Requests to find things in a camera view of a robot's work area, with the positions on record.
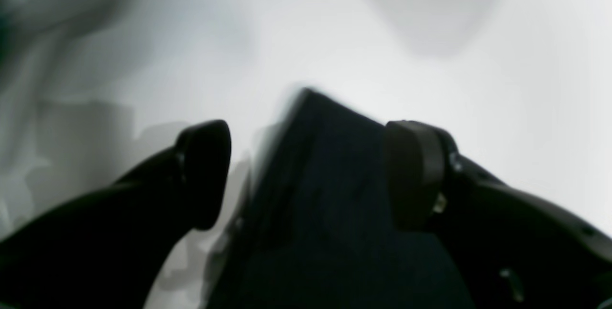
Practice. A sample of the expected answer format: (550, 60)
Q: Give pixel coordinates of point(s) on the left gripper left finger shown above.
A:
(104, 250)

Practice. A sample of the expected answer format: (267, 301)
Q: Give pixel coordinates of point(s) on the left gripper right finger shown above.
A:
(512, 249)

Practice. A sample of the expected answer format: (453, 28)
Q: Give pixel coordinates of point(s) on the black T-shirt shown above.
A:
(318, 233)

